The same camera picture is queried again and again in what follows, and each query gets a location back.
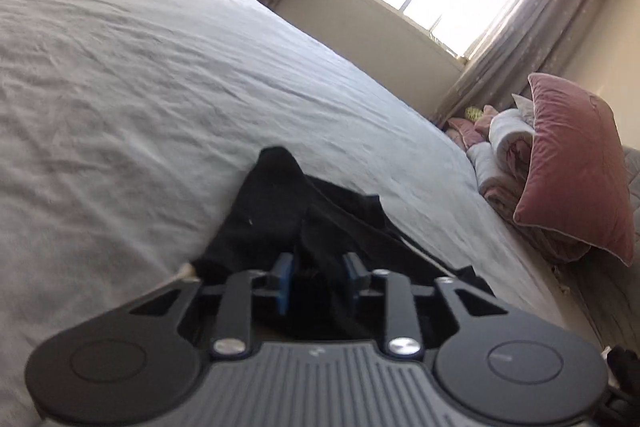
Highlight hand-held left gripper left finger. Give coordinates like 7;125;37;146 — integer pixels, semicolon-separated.
127;252;296;360

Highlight small pink pillows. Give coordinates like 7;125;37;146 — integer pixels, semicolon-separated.
445;106;497;150

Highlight pink velvet pillow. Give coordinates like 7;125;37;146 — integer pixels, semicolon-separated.
514;73;636;267

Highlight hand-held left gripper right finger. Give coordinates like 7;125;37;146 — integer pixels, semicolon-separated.
342;252;506;360

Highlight black and beige fleece garment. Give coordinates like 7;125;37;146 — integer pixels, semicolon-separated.
170;147;496;341

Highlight grey star-print curtain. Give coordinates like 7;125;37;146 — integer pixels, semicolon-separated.
430;0;609;128

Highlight folded white and pink quilt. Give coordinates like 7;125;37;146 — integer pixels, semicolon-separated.
467;107;591;264

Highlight grey quilted headboard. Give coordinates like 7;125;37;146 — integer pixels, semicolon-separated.
560;147;640;360

